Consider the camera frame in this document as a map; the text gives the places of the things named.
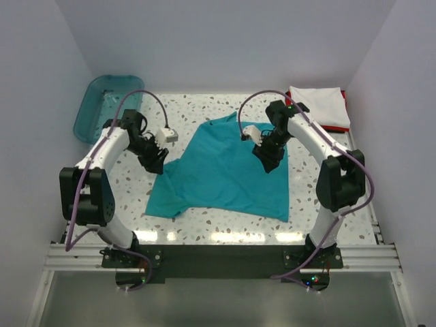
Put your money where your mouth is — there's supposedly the teal t shirt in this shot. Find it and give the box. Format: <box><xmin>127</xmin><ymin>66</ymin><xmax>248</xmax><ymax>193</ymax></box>
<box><xmin>145</xmin><ymin>114</ymin><xmax>290</xmax><ymax>222</ymax></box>

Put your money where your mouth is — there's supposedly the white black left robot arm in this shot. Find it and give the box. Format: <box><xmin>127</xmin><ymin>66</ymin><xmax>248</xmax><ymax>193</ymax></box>
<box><xmin>59</xmin><ymin>110</ymin><xmax>178</xmax><ymax>271</ymax></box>

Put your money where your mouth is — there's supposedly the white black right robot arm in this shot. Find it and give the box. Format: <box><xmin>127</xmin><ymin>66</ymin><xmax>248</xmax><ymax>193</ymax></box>
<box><xmin>243</xmin><ymin>100</ymin><xmax>366</xmax><ymax>268</ymax></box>

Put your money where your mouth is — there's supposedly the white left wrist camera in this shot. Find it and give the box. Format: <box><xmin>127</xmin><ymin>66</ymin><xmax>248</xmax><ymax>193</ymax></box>
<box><xmin>155</xmin><ymin>127</ymin><xmax>178</xmax><ymax>144</ymax></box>

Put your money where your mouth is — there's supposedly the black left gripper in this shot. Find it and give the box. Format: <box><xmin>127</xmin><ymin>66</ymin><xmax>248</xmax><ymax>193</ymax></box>
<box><xmin>126</xmin><ymin>136</ymin><xmax>169</xmax><ymax>175</ymax></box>

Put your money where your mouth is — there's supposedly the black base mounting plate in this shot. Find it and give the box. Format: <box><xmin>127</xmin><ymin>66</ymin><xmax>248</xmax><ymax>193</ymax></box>
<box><xmin>99</xmin><ymin>245</ymin><xmax>344</xmax><ymax>290</ymax></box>

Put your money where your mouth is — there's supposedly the aluminium extrusion rail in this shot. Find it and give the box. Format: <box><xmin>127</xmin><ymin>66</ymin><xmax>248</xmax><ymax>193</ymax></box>
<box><xmin>44</xmin><ymin>244</ymin><xmax>402</xmax><ymax>273</ymax></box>

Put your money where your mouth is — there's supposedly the teal translucent plastic bin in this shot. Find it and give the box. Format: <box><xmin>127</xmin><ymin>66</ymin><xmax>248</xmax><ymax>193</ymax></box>
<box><xmin>73</xmin><ymin>75</ymin><xmax>144</xmax><ymax>144</ymax></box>

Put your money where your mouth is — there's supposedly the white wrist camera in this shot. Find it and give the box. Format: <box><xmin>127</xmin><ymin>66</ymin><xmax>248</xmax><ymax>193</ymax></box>
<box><xmin>241</xmin><ymin>125</ymin><xmax>262</xmax><ymax>146</ymax></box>
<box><xmin>155</xmin><ymin>127</ymin><xmax>178</xmax><ymax>144</ymax></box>

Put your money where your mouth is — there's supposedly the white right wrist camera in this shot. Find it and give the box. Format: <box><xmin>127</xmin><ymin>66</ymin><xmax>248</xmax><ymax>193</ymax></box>
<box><xmin>241</xmin><ymin>125</ymin><xmax>262</xmax><ymax>146</ymax></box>

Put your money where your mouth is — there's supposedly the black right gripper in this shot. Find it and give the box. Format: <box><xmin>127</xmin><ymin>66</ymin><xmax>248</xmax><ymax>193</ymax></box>
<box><xmin>252</xmin><ymin>129</ymin><xmax>292</xmax><ymax>174</ymax></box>

